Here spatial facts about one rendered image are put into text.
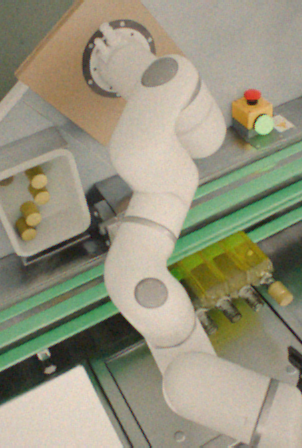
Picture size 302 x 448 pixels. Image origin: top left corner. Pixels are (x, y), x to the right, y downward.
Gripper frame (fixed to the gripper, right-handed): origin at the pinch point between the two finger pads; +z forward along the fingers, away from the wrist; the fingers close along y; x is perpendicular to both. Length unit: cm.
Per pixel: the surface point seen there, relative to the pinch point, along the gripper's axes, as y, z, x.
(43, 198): -25, 48, 24
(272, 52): 37, 50, 35
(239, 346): 1.4, 29.0, -20.0
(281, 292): 11.0, 23.3, -6.9
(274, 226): 24.6, 43.2, -4.4
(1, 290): -41, 50, 7
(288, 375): 6.2, 18.1, -23.9
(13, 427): -50, 37, -18
